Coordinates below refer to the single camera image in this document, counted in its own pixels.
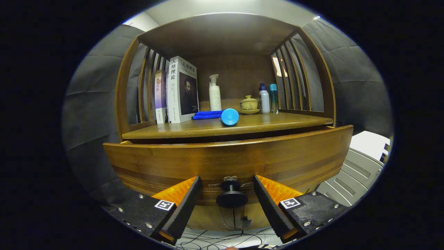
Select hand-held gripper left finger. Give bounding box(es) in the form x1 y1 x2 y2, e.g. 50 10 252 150
110 175 202 245

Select white blue cosmetic tube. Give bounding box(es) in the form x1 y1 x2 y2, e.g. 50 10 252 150
221 108 240 126

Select wooden drawer with black knob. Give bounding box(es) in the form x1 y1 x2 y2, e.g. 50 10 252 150
103 125 354 209

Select wooden cabinet door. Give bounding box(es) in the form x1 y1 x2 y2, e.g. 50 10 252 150
234 205 273 228
189 205 236 230

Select white pump bottle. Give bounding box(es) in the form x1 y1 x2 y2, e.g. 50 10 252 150
209 74 222 111

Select brown wooden cabinet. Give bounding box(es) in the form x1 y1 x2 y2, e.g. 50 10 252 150
115 12 337 231

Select thick white portrait book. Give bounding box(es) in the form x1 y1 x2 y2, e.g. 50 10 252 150
167 56 199 124

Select clear bottle teal cap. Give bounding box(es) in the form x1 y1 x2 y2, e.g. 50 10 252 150
269 84 279 114

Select yellow lidded teacup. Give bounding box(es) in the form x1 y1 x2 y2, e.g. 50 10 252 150
239 95 259 111

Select blue folded cloth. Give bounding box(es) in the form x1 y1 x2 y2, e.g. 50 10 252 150
192 110 224 120

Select white bottle dark blue cap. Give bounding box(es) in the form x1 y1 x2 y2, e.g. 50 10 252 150
259 83 270 114

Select wooden countertop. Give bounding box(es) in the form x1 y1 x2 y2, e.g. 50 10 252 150
121 111 334 140

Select black floor cables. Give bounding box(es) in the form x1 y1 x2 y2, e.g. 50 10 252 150
177 227 281 250

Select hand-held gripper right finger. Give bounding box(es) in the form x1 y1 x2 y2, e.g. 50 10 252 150
253 175 349 244

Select thin purple book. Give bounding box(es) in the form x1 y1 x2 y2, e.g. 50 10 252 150
155 69 170 124

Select white grey drawer unit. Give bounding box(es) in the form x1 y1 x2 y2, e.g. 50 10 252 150
316 131 392 207

